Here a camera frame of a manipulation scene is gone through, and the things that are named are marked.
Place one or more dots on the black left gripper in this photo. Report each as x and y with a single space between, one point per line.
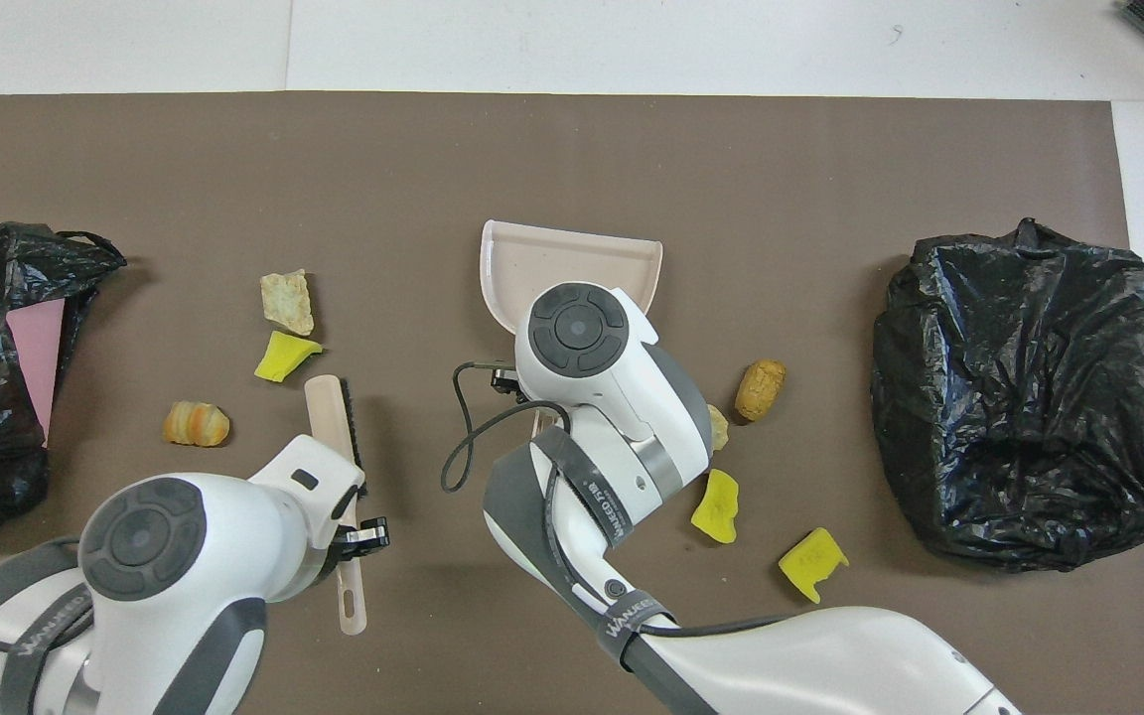
344 556

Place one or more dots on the beige brush with black bristles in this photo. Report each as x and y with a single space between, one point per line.
326 407

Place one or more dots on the yellow sponge wedge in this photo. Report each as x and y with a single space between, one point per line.
282 357

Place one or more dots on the striped croissant toy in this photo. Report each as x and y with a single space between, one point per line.
197 425

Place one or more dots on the pale bread slice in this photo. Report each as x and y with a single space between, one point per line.
288 301

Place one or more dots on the beige plastic dustpan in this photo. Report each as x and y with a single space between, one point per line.
572 258

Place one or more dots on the curved yellow sponge piece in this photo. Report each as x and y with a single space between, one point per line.
717 506

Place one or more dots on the pale crumbly bread chunk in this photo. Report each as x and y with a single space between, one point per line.
719 429

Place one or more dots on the brown bread roll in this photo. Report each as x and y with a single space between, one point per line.
760 389

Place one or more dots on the notched yellow sponge piece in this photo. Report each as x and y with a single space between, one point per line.
810 564

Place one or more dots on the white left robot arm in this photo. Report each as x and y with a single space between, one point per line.
155 586

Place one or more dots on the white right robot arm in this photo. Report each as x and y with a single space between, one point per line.
622 397

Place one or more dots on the pink plastic bin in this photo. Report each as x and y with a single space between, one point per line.
39 357

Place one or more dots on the black bag lined bin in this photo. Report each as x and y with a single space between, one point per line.
1019 397

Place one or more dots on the brown table mat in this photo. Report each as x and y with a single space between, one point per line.
532 149

